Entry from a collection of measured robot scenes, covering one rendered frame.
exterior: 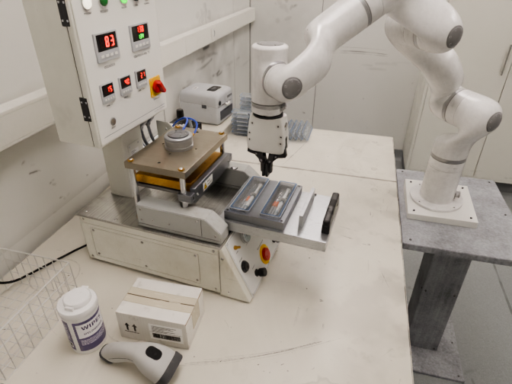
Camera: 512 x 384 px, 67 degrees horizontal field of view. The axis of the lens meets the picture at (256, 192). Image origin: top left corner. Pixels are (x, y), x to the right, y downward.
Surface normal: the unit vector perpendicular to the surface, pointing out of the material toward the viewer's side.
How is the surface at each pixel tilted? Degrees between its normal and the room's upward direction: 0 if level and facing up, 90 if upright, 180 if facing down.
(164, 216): 90
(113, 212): 0
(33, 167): 90
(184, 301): 2
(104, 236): 90
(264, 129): 91
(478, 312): 0
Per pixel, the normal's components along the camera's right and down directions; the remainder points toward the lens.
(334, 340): 0.01, -0.85
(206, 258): -0.33, 0.49
